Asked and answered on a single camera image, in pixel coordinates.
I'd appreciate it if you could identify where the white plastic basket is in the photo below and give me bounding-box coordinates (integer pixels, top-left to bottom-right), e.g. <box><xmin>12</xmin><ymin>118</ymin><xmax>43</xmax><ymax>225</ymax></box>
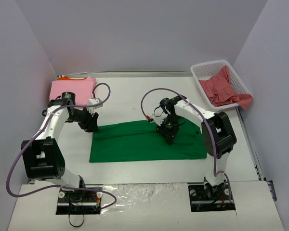
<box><xmin>190</xmin><ymin>60</ymin><xmax>250</xmax><ymax>112</ymax></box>

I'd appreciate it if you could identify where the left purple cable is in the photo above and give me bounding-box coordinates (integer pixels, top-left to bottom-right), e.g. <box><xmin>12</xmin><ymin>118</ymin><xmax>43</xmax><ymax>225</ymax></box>
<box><xmin>5</xmin><ymin>82</ymin><xmax>118</xmax><ymax>208</ymax></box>

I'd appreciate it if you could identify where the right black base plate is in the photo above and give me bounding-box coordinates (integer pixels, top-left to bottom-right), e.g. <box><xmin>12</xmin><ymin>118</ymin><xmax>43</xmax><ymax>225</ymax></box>
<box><xmin>188</xmin><ymin>182</ymin><xmax>236</xmax><ymax>212</ymax></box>

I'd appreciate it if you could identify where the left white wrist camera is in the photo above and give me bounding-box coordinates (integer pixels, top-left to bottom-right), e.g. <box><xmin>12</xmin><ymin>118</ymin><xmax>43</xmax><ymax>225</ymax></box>
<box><xmin>85</xmin><ymin>98</ymin><xmax>103</xmax><ymax>116</ymax></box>

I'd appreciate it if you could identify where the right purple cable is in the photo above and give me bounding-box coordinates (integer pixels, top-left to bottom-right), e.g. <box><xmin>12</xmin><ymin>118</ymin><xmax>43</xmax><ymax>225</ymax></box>
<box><xmin>140</xmin><ymin>88</ymin><xmax>233</xmax><ymax>203</ymax></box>

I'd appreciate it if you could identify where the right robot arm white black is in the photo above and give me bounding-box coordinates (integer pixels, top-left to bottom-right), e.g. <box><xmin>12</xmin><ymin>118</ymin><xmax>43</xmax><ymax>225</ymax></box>
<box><xmin>153</xmin><ymin>96</ymin><xmax>237</xmax><ymax>199</ymax></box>

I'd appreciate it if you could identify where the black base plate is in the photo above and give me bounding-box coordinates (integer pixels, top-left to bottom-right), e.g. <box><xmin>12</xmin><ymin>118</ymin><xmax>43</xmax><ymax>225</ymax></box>
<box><xmin>188</xmin><ymin>182</ymin><xmax>236</xmax><ymax>212</ymax></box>
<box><xmin>55</xmin><ymin>189</ymin><xmax>103</xmax><ymax>215</ymax></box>

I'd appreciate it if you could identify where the red t shirt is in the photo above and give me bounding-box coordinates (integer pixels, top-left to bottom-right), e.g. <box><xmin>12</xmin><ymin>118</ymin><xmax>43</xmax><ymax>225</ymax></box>
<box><xmin>199</xmin><ymin>65</ymin><xmax>253</xmax><ymax>109</ymax></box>

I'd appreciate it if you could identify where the purple cable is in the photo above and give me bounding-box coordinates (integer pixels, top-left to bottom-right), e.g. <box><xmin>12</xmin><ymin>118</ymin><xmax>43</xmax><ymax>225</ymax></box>
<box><xmin>5</xmin><ymin>82</ymin><xmax>118</xmax><ymax>208</ymax></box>
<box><xmin>140</xmin><ymin>88</ymin><xmax>233</xmax><ymax>203</ymax></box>

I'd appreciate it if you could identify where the thin black cable loop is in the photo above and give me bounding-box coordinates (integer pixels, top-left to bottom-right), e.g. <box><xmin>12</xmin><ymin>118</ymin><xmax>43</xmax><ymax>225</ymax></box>
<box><xmin>68</xmin><ymin>213</ymin><xmax>85</xmax><ymax>228</ymax></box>

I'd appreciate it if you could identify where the folded orange t shirt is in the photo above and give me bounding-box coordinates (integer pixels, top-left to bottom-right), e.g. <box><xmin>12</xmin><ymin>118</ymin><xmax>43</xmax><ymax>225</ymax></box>
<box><xmin>57</xmin><ymin>76</ymin><xmax>86</xmax><ymax>81</ymax></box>

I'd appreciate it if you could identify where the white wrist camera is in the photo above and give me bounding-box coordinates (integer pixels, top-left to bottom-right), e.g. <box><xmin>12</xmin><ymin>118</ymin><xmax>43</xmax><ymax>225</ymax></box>
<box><xmin>85</xmin><ymin>98</ymin><xmax>103</xmax><ymax>116</ymax></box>
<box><xmin>145</xmin><ymin>114</ymin><xmax>167</xmax><ymax>126</ymax></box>

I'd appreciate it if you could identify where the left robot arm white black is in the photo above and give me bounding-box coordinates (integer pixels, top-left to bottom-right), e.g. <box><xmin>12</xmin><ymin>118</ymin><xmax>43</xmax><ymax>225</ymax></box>
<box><xmin>21</xmin><ymin>92</ymin><xmax>102</xmax><ymax>201</ymax></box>

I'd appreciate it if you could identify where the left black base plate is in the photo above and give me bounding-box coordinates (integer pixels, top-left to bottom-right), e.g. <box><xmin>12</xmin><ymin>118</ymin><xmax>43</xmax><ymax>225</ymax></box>
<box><xmin>55</xmin><ymin>189</ymin><xmax>103</xmax><ymax>215</ymax></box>

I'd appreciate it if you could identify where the green t shirt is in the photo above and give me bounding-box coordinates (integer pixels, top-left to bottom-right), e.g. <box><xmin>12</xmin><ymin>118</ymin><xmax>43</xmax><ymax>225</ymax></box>
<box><xmin>89</xmin><ymin>120</ymin><xmax>207</xmax><ymax>163</ymax></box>

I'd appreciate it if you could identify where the folded pink t shirt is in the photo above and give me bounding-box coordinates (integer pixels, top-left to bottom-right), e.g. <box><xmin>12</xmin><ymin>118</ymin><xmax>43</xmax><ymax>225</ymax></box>
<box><xmin>49</xmin><ymin>77</ymin><xmax>96</xmax><ymax>105</ymax></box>

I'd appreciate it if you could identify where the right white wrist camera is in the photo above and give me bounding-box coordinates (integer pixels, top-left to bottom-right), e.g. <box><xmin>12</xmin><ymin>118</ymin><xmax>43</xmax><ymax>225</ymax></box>
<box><xmin>145</xmin><ymin>114</ymin><xmax>167</xmax><ymax>126</ymax></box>

